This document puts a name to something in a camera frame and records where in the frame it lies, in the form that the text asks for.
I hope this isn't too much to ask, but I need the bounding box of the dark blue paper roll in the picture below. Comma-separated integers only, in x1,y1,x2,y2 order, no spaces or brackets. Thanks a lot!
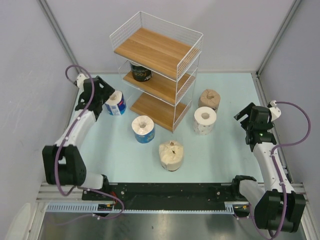
105,90,127,116

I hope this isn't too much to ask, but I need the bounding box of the black paper roll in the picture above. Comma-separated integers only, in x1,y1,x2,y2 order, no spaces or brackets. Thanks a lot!
129,61,153,82

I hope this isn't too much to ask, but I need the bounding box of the light blue paper roll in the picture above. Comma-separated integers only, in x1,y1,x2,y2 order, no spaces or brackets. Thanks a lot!
131,115,155,144

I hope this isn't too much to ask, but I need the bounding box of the beige paper roll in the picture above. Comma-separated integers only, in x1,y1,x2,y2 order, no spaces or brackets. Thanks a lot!
158,140,184,172

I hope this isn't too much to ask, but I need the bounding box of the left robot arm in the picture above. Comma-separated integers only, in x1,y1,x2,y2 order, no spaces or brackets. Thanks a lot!
42,74,115,200

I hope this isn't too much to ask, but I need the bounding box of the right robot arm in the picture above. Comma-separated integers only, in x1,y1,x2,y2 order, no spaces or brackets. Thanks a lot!
230,100,306,240

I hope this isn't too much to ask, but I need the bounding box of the brown wrapped paper roll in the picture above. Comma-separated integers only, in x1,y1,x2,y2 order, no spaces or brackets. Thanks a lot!
198,89,221,113

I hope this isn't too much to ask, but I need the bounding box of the white dotted paper roll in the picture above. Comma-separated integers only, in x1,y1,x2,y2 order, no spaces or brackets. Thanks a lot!
193,106,217,135

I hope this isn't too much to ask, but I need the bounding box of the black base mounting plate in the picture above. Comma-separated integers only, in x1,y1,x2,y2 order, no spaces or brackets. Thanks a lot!
81,182,261,211

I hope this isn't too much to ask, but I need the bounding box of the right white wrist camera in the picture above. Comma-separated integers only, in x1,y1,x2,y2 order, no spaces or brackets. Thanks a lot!
267,100,282,123

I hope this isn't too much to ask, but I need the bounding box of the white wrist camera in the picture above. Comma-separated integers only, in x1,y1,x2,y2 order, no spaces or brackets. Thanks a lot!
75,73,89,90
267,100,282,123

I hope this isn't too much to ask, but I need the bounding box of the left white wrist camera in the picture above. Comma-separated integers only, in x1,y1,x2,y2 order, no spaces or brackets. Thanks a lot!
75,73,89,90

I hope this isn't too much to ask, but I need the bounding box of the white wire wooden shelf rack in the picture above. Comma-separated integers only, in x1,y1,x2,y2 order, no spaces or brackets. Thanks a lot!
110,11,204,132

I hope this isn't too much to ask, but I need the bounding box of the grey slotted cable duct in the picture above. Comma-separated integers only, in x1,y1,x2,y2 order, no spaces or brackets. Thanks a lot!
46,202,249,215

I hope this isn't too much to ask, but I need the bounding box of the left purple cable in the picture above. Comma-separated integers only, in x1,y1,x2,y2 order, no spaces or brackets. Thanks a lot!
53,64,125,221

